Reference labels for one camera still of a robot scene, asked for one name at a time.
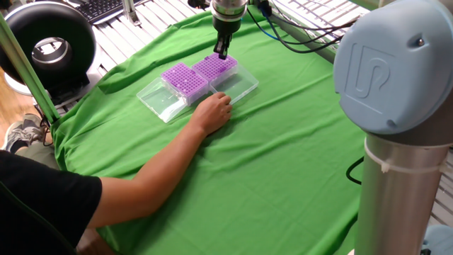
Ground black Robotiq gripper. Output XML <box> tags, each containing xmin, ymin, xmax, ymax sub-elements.
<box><xmin>212</xmin><ymin>16</ymin><xmax>243</xmax><ymax>60</ymax></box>

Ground purple rack pipette tip box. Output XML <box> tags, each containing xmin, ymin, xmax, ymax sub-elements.
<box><xmin>136</xmin><ymin>62</ymin><xmax>210</xmax><ymax>124</ymax></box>
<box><xmin>191</xmin><ymin>52</ymin><xmax>260</xmax><ymax>106</ymax></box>

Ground person's right forearm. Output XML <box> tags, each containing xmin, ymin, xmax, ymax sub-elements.
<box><xmin>86</xmin><ymin>118</ymin><xmax>208</xmax><ymax>230</ymax></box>

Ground person's right hand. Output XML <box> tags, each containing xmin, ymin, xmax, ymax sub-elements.
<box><xmin>189</xmin><ymin>91</ymin><xmax>234</xmax><ymax>137</ymax></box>

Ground green table cloth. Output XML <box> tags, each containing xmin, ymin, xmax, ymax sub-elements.
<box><xmin>49</xmin><ymin>8</ymin><xmax>369</xmax><ymax>255</ymax></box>

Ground black computer keyboard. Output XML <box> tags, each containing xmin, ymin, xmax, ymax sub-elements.
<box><xmin>76</xmin><ymin>0</ymin><xmax>142</xmax><ymax>25</ymax></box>

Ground olive trousers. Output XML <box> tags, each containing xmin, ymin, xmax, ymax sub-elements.
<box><xmin>16</xmin><ymin>141</ymin><xmax>61</xmax><ymax>171</ymax></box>

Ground grey sneaker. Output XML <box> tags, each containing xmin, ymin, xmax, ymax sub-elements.
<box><xmin>1</xmin><ymin>113</ymin><xmax>47</xmax><ymax>153</ymax></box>

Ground white zip tie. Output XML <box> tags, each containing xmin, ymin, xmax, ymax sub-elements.
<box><xmin>363</xmin><ymin>137</ymin><xmax>453</xmax><ymax>174</ymax></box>

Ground black shirt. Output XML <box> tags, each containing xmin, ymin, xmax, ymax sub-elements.
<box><xmin>0</xmin><ymin>150</ymin><xmax>103</xmax><ymax>255</ymax></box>

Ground silver wrist coupling ring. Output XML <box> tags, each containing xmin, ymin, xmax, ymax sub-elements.
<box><xmin>210</xmin><ymin>0</ymin><xmax>248</xmax><ymax>22</ymax></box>

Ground black camera cable with plug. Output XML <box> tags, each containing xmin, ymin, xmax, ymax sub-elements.
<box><xmin>246</xmin><ymin>0</ymin><xmax>358</xmax><ymax>55</ymax></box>

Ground short aluminium post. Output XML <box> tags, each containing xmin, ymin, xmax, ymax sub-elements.
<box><xmin>122</xmin><ymin>0</ymin><xmax>142</xmax><ymax>26</ymax></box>

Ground black ring-shaped device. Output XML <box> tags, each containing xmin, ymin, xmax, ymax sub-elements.
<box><xmin>0</xmin><ymin>1</ymin><xmax>98</xmax><ymax>103</ymax></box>

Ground black base cable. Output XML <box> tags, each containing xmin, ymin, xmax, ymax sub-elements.
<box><xmin>345</xmin><ymin>155</ymin><xmax>365</xmax><ymax>186</ymax></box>

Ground aluminium frame beam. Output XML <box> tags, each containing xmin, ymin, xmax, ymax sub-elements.
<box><xmin>0</xmin><ymin>13</ymin><xmax>60</xmax><ymax>124</ymax></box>

